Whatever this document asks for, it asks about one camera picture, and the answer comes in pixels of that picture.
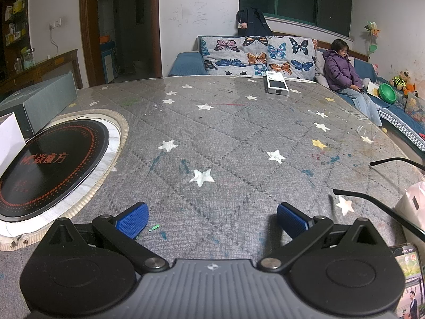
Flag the green plastic bowl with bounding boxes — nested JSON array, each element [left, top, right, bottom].
[[379, 83, 397, 104]]

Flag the grey star-quilted desktop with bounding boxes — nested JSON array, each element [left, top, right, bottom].
[[0, 75, 425, 319]]

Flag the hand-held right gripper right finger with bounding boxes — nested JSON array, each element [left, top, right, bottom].
[[257, 202, 387, 272]]

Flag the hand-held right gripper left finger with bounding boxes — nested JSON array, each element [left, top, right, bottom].
[[40, 202, 170, 272]]

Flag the brown wooden door frame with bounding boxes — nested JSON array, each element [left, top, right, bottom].
[[79, 0, 163, 87]]

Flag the pale pink plastic bag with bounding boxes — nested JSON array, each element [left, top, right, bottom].
[[395, 181, 425, 230]]

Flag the yellow picture book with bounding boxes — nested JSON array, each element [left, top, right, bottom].
[[365, 80, 381, 98]]

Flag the grey rectangular box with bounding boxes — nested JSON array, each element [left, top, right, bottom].
[[0, 71, 78, 137]]

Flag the dark wooden shelf cabinet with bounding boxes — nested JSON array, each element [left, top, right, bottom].
[[0, 0, 32, 83]]

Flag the black eyeglasses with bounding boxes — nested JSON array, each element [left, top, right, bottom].
[[333, 157, 425, 233]]

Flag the colourful toy pinwheel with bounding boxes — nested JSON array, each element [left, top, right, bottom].
[[363, 22, 381, 62]]

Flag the butterfly print blanket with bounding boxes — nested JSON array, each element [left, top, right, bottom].
[[199, 35, 319, 81]]

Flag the round black induction cooktop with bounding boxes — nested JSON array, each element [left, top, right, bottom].
[[0, 109, 129, 251]]

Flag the blue sofa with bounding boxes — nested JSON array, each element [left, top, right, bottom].
[[168, 35, 425, 153]]

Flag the bear print case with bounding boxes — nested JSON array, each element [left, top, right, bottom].
[[404, 92, 425, 122]]

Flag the white flat device box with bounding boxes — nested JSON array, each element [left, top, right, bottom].
[[264, 71, 291, 95]]

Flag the brown wooden side table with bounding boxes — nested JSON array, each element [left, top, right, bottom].
[[0, 49, 83, 95]]

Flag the black smartphone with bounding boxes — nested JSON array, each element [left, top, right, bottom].
[[388, 243, 425, 319]]

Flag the brown teddy bear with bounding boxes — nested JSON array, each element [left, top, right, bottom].
[[390, 70, 412, 91]]

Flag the white cardboard box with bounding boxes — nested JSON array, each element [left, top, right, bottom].
[[0, 113, 26, 171]]

